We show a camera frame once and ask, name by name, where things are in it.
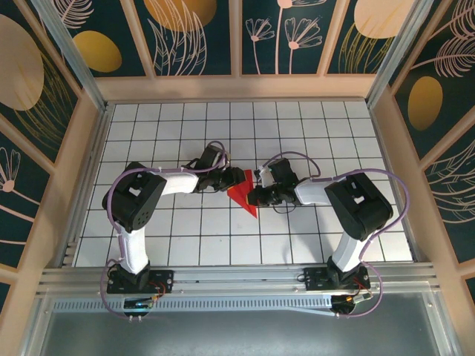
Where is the red paper sheet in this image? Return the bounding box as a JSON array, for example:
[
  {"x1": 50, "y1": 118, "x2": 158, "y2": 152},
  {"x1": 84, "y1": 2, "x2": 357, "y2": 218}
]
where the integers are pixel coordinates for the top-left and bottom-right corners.
[{"x1": 226, "y1": 168, "x2": 260, "y2": 220}]

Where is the grey metal sheet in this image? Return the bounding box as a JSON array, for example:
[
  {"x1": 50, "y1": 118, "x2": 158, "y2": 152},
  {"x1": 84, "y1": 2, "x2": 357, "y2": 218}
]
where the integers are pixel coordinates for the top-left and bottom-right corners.
[{"x1": 22, "y1": 292, "x2": 457, "y2": 356}]

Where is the small circuit board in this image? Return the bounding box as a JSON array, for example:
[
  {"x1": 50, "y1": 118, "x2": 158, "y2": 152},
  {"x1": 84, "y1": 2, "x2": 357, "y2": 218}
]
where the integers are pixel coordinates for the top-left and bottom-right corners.
[
  {"x1": 332, "y1": 292, "x2": 372, "y2": 316},
  {"x1": 124, "y1": 298, "x2": 155, "y2": 311}
]

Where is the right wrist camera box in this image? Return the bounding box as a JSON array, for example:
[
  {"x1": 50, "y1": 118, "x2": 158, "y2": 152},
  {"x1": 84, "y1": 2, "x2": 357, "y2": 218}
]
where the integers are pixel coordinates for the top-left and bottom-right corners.
[{"x1": 258, "y1": 157, "x2": 297, "y2": 187}]

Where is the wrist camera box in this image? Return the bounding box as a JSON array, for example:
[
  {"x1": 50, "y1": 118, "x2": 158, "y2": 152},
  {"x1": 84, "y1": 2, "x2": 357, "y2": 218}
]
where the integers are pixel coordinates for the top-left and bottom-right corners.
[
  {"x1": 258, "y1": 157, "x2": 297, "y2": 187},
  {"x1": 195, "y1": 144, "x2": 232, "y2": 172}
]

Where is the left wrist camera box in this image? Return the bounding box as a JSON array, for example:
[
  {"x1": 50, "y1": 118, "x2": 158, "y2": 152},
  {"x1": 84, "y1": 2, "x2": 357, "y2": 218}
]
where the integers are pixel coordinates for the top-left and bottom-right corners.
[{"x1": 195, "y1": 144, "x2": 232, "y2": 172}]

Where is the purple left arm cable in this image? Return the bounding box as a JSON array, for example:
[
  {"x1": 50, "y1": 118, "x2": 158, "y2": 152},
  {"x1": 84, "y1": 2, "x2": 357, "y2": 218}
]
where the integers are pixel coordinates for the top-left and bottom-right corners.
[{"x1": 100, "y1": 140, "x2": 233, "y2": 320}]

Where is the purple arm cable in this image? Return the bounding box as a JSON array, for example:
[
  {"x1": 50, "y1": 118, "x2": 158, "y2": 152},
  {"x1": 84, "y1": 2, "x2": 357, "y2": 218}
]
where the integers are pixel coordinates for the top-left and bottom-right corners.
[
  {"x1": 265, "y1": 151, "x2": 411, "y2": 320},
  {"x1": 100, "y1": 140, "x2": 233, "y2": 320}
]

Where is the long aluminium base rail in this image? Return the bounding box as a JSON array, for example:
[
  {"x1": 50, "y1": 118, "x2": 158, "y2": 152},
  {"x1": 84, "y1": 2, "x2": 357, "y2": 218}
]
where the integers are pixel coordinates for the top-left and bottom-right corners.
[{"x1": 36, "y1": 262, "x2": 441, "y2": 297}]

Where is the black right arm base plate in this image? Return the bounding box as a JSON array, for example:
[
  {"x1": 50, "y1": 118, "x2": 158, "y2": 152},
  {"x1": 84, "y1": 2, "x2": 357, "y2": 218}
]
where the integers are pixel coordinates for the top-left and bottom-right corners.
[{"x1": 303, "y1": 266, "x2": 372, "y2": 292}]

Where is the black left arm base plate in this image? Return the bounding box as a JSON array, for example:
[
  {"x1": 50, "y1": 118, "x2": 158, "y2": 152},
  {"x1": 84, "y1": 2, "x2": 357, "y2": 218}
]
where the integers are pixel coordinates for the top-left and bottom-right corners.
[{"x1": 106, "y1": 269, "x2": 175, "y2": 294}]

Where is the grey slotted cable duct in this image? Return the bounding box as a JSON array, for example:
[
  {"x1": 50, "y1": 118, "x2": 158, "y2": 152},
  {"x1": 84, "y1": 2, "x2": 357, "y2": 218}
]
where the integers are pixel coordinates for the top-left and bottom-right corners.
[{"x1": 51, "y1": 294, "x2": 337, "y2": 318}]

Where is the aluminium side rail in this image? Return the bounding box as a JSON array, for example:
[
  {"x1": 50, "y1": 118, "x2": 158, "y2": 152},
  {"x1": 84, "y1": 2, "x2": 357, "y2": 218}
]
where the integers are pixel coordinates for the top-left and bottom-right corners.
[{"x1": 55, "y1": 103, "x2": 114, "y2": 268}]

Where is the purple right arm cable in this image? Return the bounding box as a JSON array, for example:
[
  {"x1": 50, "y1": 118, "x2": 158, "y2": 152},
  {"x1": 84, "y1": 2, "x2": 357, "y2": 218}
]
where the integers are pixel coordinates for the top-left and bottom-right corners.
[{"x1": 265, "y1": 151, "x2": 411, "y2": 320}]

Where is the aluminium corner post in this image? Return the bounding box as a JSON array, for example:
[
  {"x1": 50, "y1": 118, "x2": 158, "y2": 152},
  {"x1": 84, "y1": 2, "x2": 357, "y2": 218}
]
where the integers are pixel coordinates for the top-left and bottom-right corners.
[
  {"x1": 365, "y1": 0, "x2": 445, "y2": 108},
  {"x1": 31, "y1": 0, "x2": 111, "y2": 112}
]

